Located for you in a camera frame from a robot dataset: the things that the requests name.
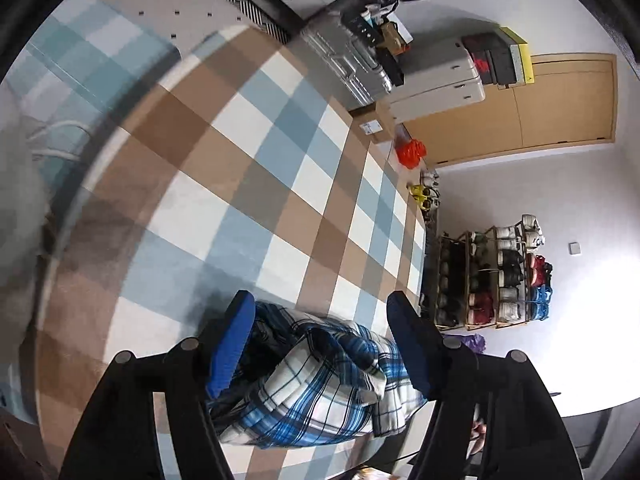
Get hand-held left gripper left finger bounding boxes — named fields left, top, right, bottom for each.
left=59, top=289, right=258, bottom=480

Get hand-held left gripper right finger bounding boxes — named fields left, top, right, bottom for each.
left=386, top=291, right=585, bottom=480

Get blue white plaid shirt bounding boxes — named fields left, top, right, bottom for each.
left=206, top=301, right=428, bottom=450

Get purple bag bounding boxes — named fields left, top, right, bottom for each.
left=459, top=333, right=487, bottom=357

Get wooden shoe rack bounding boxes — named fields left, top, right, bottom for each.
left=434, top=215, right=553, bottom=332

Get yellow sneakers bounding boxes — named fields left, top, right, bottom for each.
left=407, top=184, right=441, bottom=211

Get checked brown blue bed blanket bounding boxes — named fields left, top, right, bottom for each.
left=0, top=0, right=437, bottom=480

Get red bag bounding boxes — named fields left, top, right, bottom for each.
left=395, top=138, right=429, bottom=170

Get cardboard box with label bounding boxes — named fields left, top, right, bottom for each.
left=351, top=101, right=401, bottom=143

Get white upright suitcase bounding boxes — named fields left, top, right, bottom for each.
left=389, top=37, right=487, bottom=123

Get grey hoodie with red print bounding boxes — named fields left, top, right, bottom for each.
left=0, top=87, right=96, bottom=311

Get wooden door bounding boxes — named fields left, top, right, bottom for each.
left=404, top=52, right=617, bottom=170

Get silver ribbed suitcase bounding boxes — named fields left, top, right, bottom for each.
left=300, top=12, right=393, bottom=108

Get yellow shoe box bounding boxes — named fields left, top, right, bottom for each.
left=500, top=26, right=535, bottom=86

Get black crate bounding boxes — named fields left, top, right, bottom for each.
left=341, top=5, right=381, bottom=43

